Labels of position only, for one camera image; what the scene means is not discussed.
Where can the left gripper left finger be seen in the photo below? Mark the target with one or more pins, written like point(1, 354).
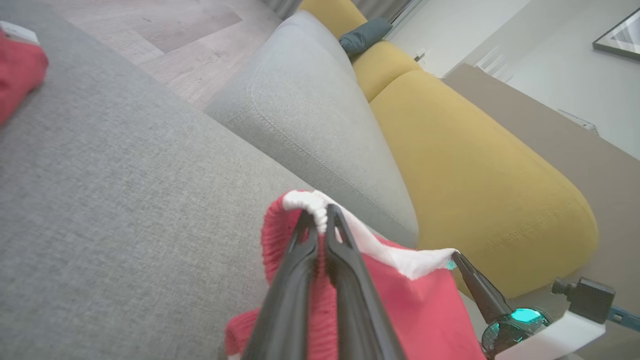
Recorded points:
point(290, 300)

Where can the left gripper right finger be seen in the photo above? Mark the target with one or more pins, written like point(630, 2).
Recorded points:
point(360, 310)

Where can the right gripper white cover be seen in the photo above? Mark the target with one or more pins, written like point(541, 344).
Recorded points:
point(550, 340)

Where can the red and white basketball jersey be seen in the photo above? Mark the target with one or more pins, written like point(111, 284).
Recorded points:
point(425, 310)

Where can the large yellow sofa cushion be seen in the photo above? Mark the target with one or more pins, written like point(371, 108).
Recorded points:
point(475, 190)

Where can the grey fabric sofa seat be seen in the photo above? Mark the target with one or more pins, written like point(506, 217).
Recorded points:
point(125, 225)

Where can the grey sofa back cushion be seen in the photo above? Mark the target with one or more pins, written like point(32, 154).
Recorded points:
point(310, 115)

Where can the small yellow sofa cushion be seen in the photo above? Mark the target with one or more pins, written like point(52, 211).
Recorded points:
point(385, 70)
point(335, 15)

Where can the dark teal pillow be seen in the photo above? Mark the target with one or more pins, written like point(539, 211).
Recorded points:
point(365, 36)

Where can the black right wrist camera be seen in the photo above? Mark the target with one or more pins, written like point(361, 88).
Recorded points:
point(590, 300)

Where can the white wall socket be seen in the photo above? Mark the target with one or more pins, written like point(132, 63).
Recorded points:
point(421, 54)

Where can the framed wall picture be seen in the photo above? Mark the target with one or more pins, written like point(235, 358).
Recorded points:
point(622, 37)

